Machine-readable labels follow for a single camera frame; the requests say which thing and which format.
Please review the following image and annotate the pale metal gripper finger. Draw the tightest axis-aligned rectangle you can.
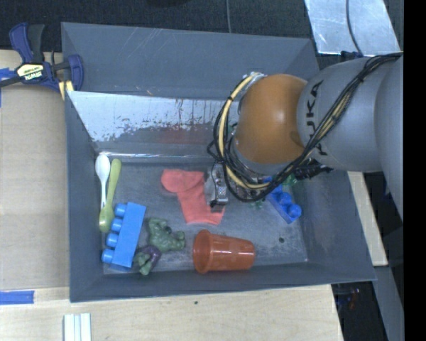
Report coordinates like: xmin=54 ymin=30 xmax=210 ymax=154
xmin=209 ymin=184 xmax=231 ymax=212
xmin=208 ymin=163 xmax=224 ymax=188

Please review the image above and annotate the red cloth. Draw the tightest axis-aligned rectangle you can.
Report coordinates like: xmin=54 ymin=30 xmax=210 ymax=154
xmin=160 ymin=168 xmax=225 ymax=226

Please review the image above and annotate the small blue toy brick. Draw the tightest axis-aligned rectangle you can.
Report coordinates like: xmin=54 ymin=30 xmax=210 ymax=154
xmin=262 ymin=175 xmax=302 ymax=224

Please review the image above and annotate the orange plastic cup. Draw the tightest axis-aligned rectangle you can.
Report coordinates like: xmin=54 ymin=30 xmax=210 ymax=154
xmin=192 ymin=229 xmax=256 ymax=275

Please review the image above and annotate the green toy figure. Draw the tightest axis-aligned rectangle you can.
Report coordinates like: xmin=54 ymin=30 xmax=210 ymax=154
xmin=133 ymin=217 xmax=186 ymax=276

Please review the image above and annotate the large blue toy brick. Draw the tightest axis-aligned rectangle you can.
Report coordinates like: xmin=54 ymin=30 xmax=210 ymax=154
xmin=101 ymin=201 xmax=147 ymax=269

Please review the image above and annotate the green plastic spoon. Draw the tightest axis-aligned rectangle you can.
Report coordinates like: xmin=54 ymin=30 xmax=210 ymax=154
xmin=98 ymin=158 xmax=122 ymax=233

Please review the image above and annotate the grey metal bin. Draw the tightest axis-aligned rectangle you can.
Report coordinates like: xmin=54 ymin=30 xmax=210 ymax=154
xmin=60 ymin=21 xmax=378 ymax=303

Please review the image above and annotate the white plastic spoon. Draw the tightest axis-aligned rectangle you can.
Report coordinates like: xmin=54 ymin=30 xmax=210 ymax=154
xmin=94 ymin=153 xmax=111 ymax=210

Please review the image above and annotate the pale brown flat board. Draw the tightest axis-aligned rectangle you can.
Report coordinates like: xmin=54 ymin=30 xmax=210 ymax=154
xmin=0 ymin=83 xmax=70 ymax=291

